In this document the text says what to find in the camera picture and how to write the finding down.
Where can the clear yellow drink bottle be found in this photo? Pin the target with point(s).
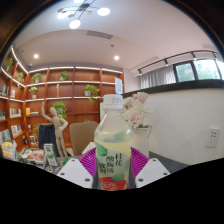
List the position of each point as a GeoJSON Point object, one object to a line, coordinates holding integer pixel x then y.
{"type": "Point", "coordinates": [112, 146]}

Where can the ceiling air vent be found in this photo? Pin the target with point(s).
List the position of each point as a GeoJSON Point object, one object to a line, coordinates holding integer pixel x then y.
{"type": "Point", "coordinates": [99, 34]}

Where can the orange wooden shelf unit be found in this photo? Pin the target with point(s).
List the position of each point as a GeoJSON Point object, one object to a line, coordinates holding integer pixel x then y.
{"type": "Point", "coordinates": [78, 106]}

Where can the round-bulb ceiling chandelier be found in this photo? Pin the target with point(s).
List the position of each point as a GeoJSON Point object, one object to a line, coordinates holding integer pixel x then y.
{"type": "Point", "coordinates": [74, 24]}

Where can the grey curtain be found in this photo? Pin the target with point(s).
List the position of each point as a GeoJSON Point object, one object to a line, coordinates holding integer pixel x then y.
{"type": "Point", "coordinates": [156, 76]}

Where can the recessed ceiling light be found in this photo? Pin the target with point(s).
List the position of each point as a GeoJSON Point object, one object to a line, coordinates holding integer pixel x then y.
{"type": "Point", "coordinates": [36, 56]}
{"type": "Point", "coordinates": [116, 57]}

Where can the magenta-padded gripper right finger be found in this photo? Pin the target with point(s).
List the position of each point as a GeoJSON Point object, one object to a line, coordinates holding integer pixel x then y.
{"type": "Point", "coordinates": [151, 171]}

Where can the white wall outlet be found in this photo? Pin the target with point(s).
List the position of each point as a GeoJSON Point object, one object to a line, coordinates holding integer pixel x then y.
{"type": "Point", "coordinates": [212, 137]}

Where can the green white box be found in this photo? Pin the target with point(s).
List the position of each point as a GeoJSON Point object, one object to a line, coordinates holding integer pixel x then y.
{"type": "Point", "coordinates": [65, 161]}

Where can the black track light rail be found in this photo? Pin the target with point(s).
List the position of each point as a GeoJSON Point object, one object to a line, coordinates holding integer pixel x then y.
{"type": "Point", "coordinates": [173, 57]}

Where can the dark chair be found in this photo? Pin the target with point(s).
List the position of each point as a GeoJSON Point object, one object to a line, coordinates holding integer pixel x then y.
{"type": "Point", "coordinates": [46, 136]}

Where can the pink white flower bouquet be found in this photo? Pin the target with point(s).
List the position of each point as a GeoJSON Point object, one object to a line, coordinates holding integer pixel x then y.
{"type": "Point", "coordinates": [136, 113]}

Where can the beige chair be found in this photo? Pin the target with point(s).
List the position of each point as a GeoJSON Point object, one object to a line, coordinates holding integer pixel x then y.
{"type": "Point", "coordinates": [81, 136]}

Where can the wooden artist mannequin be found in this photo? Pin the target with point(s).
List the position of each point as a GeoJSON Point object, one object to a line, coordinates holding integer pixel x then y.
{"type": "Point", "coordinates": [58, 128]}

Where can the window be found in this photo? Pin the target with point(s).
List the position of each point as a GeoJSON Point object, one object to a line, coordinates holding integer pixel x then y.
{"type": "Point", "coordinates": [200, 69]}

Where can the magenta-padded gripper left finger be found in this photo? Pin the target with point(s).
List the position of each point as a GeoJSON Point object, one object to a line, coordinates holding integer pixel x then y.
{"type": "Point", "coordinates": [75, 171]}

